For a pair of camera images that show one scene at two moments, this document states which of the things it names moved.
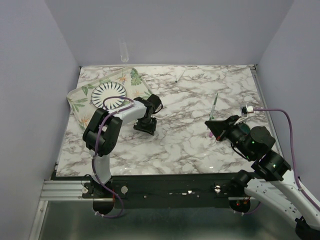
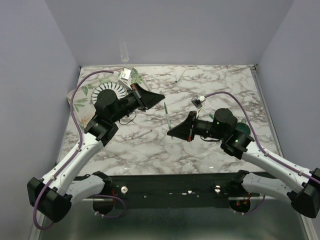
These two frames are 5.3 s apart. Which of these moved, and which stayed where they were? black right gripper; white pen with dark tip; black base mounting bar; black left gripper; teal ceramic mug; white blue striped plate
Moved: black left gripper; black right gripper
Stayed: black base mounting bar; teal ceramic mug; white pen with dark tip; white blue striped plate
